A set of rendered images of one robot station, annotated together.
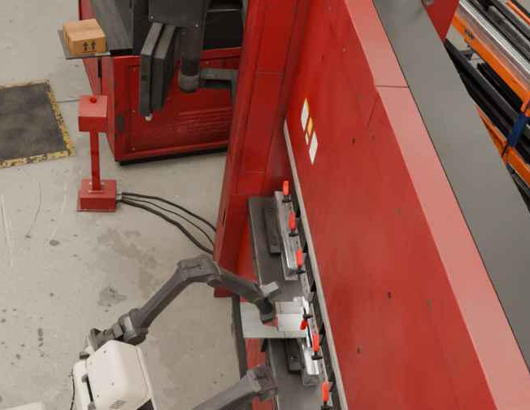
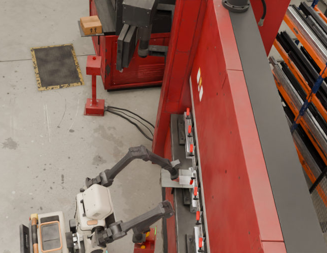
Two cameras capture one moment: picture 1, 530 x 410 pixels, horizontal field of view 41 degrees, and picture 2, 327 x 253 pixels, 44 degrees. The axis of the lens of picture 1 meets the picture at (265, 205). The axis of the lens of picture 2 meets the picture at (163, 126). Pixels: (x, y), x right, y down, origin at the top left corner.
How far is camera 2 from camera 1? 0.41 m
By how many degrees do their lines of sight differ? 5
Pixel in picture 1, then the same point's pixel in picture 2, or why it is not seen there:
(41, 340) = (63, 180)
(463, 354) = (249, 202)
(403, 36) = (244, 42)
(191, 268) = (135, 151)
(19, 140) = (55, 76)
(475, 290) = (258, 173)
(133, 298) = (110, 161)
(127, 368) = (102, 198)
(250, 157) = (172, 94)
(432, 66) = (256, 59)
